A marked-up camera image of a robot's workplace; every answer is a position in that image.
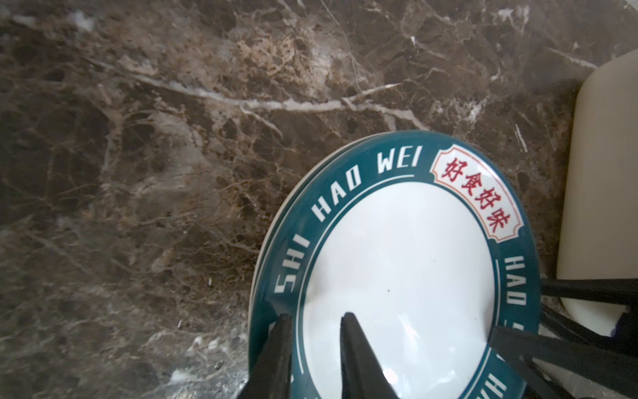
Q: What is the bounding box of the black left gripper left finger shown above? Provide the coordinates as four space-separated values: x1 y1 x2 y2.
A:
238 314 293 399

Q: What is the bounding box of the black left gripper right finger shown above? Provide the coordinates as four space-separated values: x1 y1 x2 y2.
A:
340 313 398 399

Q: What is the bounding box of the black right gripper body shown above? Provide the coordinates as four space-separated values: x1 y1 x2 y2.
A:
490 279 637 398

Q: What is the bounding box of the green rim white plate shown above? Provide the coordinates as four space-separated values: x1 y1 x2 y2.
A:
249 131 541 398

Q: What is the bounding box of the white plastic bin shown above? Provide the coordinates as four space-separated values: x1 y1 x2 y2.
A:
556 48 638 337

